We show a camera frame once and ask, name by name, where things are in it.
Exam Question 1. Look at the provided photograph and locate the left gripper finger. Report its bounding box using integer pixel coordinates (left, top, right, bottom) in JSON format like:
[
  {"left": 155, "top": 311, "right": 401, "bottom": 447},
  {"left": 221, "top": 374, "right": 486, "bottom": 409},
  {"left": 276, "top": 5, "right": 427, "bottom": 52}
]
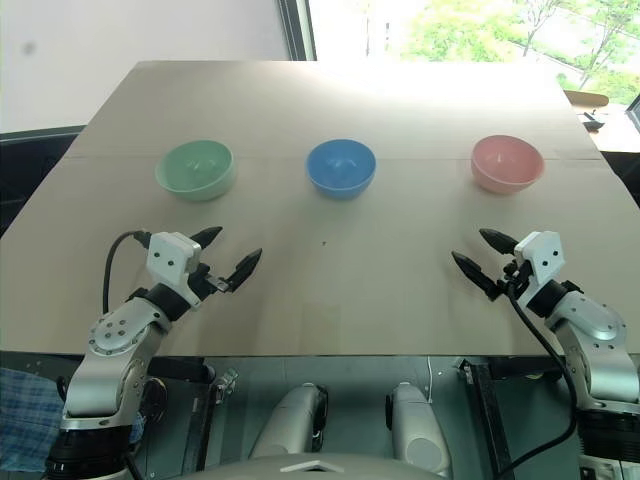
[
  {"left": 225, "top": 247, "right": 264, "bottom": 292},
  {"left": 191, "top": 225, "right": 223, "bottom": 250}
]

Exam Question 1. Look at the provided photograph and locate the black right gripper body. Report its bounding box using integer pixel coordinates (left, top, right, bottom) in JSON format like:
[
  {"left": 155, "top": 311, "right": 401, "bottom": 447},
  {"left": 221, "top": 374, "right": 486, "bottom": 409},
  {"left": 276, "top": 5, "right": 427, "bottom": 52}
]
[{"left": 491, "top": 251, "right": 534, "bottom": 302}]

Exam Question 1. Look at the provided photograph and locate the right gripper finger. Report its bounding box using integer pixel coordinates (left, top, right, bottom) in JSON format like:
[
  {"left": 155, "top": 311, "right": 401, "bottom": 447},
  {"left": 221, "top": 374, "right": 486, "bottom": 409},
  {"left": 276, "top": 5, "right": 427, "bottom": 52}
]
[
  {"left": 450, "top": 250, "right": 498, "bottom": 301},
  {"left": 478, "top": 227, "right": 519, "bottom": 255}
]

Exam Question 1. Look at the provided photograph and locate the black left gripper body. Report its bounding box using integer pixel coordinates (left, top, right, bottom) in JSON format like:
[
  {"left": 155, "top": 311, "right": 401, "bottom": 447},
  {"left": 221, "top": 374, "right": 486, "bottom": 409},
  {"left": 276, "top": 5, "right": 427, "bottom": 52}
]
[{"left": 186, "top": 259, "right": 237, "bottom": 304}]

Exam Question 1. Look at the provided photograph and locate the green bowl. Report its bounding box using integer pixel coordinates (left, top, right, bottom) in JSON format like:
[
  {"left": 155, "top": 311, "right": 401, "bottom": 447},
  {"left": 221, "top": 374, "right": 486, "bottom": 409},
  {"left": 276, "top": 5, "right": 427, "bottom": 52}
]
[{"left": 153, "top": 139, "right": 238, "bottom": 203}]

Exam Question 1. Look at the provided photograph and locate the red bowl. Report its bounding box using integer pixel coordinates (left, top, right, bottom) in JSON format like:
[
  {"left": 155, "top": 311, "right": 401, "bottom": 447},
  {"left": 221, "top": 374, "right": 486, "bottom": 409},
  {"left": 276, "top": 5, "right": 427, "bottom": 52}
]
[{"left": 470, "top": 134, "right": 545, "bottom": 196}]

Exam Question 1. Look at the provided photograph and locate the brown cardboard table sheet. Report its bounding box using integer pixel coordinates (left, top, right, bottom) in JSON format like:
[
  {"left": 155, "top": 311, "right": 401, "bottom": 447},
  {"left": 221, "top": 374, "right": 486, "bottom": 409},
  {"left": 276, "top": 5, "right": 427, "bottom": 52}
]
[{"left": 0, "top": 60, "right": 640, "bottom": 359}]

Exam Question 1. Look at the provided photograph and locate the metal table clamp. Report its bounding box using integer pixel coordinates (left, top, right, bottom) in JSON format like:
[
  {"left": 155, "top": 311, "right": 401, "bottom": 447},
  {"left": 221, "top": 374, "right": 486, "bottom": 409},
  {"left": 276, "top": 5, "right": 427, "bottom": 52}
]
[{"left": 213, "top": 367, "right": 242, "bottom": 404}]

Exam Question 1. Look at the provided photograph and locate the blue bowl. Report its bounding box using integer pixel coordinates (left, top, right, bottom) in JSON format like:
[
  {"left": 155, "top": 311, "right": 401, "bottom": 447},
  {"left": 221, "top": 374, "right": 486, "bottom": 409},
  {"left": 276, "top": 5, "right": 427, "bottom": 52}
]
[{"left": 305, "top": 138, "right": 377, "bottom": 201}]

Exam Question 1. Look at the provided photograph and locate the black table leg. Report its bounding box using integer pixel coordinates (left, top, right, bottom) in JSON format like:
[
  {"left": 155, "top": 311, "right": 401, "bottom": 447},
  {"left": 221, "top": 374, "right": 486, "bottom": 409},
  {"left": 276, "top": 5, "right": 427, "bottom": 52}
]
[{"left": 458, "top": 356, "right": 517, "bottom": 480}]

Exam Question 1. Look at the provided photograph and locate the small black object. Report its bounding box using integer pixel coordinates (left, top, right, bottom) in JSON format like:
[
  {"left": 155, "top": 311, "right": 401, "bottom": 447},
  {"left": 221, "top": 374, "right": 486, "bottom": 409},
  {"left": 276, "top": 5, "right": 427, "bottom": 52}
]
[{"left": 579, "top": 107, "right": 609, "bottom": 133}]

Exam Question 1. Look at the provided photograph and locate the silver left robot leg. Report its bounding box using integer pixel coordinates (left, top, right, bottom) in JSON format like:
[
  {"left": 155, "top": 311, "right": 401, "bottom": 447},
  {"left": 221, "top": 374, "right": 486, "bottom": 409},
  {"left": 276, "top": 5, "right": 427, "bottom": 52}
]
[{"left": 248, "top": 381, "right": 330, "bottom": 459}]

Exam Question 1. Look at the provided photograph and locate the silver robot leg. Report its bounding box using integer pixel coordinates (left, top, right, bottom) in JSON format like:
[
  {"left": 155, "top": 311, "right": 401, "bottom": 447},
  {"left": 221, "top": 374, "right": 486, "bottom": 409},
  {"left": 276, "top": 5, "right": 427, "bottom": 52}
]
[
  {"left": 248, "top": 381, "right": 330, "bottom": 459},
  {"left": 385, "top": 381, "right": 452, "bottom": 477}
]

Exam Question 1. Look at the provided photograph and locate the silver right robot leg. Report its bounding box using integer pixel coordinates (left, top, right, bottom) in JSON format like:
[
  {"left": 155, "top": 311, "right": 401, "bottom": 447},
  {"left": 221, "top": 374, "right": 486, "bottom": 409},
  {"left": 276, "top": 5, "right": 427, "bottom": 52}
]
[{"left": 385, "top": 381, "right": 452, "bottom": 477}]

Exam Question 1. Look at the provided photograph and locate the flat cardboard box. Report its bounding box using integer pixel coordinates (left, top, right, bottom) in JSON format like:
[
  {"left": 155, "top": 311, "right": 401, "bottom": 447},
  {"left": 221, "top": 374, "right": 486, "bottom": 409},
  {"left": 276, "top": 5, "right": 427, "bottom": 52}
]
[{"left": 563, "top": 89, "right": 610, "bottom": 108}]

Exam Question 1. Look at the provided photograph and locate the dark furniture piece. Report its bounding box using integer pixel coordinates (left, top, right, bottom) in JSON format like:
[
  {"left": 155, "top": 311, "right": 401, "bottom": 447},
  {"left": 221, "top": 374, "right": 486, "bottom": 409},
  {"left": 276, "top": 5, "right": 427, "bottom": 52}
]
[{"left": 0, "top": 123, "right": 85, "bottom": 239}]

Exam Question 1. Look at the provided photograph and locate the grey robot torso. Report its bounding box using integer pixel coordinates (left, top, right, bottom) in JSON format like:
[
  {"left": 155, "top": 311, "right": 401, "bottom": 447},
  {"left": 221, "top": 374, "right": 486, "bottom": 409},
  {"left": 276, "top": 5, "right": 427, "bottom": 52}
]
[{"left": 198, "top": 451, "right": 443, "bottom": 480}]

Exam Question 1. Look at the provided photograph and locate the blue plaid cloth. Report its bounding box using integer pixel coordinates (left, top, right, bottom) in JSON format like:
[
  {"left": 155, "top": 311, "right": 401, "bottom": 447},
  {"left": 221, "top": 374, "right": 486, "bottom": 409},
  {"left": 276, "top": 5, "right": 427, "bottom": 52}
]
[{"left": 0, "top": 366, "right": 65, "bottom": 475}]

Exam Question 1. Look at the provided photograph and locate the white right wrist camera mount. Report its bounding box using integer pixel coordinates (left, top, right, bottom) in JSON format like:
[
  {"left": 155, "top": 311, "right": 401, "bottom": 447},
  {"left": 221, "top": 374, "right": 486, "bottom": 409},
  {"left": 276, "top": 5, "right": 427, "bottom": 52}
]
[{"left": 513, "top": 230, "right": 566, "bottom": 287}]

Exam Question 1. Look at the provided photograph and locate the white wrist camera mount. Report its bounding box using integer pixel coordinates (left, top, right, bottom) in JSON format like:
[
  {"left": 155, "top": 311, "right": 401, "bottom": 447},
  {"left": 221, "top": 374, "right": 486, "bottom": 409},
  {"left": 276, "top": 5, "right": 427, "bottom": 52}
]
[
  {"left": 513, "top": 230, "right": 566, "bottom": 287},
  {"left": 146, "top": 230, "right": 204, "bottom": 305}
]

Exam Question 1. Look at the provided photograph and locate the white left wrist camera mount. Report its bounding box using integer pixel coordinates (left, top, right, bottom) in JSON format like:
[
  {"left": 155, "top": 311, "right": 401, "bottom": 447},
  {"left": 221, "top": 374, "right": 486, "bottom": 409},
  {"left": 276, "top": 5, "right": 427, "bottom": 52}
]
[{"left": 146, "top": 230, "right": 204, "bottom": 305}]

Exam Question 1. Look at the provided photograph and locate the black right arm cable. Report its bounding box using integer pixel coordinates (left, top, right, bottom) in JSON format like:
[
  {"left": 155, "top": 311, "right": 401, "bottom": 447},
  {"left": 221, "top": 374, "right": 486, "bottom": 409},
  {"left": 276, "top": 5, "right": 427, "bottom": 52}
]
[{"left": 497, "top": 259, "right": 582, "bottom": 480}]

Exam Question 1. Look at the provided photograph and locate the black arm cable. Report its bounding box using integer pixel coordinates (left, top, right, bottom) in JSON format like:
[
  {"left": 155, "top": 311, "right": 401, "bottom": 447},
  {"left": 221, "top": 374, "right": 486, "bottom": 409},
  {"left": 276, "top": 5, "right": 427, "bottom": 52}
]
[
  {"left": 101, "top": 228, "right": 152, "bottom": 317},
  {"left": 497, "top": 259, "right": 582, "bottom": 480}
]

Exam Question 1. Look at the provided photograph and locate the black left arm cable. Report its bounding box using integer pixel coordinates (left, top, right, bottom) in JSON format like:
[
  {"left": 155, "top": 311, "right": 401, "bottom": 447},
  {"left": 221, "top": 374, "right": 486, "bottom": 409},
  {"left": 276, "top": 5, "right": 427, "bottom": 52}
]
[{"left": 101, "top": 228, "right": 152, "bottom": 317}]

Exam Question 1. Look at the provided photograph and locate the dark window frame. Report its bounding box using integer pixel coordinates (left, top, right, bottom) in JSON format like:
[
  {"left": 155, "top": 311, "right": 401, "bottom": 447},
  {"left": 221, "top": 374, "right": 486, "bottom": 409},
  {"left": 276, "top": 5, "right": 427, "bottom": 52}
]
[{"left": 276, "top": 0, "right": 319, "bottom": 62}]

